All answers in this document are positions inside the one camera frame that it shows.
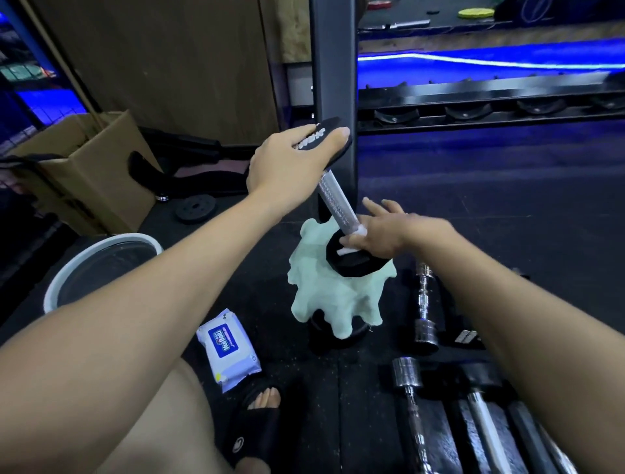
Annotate large chrome dumbbell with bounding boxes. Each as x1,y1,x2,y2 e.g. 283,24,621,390
391,356,433,474

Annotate person's right forearm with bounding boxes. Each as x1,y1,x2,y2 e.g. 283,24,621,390
415,224,625,474

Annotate steel barbell bar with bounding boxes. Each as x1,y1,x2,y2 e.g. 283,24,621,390
361,19,432,31

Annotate person's left forearm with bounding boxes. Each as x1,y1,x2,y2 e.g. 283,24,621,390
0,188,279,474

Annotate thin wooden stick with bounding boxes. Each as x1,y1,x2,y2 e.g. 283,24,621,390
19,0,106,130

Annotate light green cloth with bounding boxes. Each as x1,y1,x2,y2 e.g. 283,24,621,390
286,216,397,341

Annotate glowing white light strip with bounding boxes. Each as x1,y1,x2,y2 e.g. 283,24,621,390
357,52,625,70

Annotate black strap handle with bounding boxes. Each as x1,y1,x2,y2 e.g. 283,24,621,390
0,154,64,169

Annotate person's right hand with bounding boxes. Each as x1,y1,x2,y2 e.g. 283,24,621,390
339,197,458,260

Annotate brown cardboard box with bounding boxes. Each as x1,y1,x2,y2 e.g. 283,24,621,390
0,111,163,236

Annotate small black weight plate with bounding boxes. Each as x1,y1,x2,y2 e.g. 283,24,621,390
174,193,218,225

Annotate row of black bumper plates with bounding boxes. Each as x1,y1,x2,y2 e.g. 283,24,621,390
495,0,625,24

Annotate person's left hand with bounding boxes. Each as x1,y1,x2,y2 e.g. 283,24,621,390
245,123,352,216

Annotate black left sandal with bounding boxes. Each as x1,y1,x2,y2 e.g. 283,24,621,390
222,378,294,467

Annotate dark metal rack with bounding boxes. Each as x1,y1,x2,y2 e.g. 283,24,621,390
357,70,625,135

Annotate white wet wipe sheet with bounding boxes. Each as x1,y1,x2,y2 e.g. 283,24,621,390
335,224,370,257

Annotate person's left leg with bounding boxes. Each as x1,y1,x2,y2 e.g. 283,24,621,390
92,359,235,474

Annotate white rimmed basin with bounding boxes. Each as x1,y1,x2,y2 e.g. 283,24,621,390
42,233,165,315

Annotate black padded bench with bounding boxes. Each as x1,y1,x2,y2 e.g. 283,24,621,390
128,126,257,201

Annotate white blue wet wipes pack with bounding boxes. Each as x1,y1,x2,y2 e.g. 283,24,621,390
196,308,262,394

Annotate small chrome dumbbell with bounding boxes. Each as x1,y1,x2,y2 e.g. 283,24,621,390
413,262,440,348

